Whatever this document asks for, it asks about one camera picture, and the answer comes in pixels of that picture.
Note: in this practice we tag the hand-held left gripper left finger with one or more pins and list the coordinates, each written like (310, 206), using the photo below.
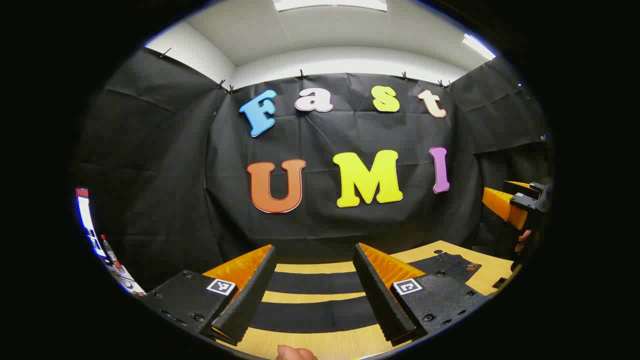
(250, 295)

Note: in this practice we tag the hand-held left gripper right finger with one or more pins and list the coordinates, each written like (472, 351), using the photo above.
(380, 300)

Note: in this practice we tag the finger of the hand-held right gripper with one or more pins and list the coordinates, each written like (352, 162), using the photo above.
(505, 207)
(520, 185)

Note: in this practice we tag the black jeans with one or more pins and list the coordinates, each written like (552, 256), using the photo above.
(310, 282)

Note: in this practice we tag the black backdrop cloth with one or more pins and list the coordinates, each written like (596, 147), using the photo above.
(200, 175)

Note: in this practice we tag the ceiling light panel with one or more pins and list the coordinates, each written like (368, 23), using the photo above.
(330, 5)
(478, 46)

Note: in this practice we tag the row of black cloth clips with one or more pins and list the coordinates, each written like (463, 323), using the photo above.
(301, 76)

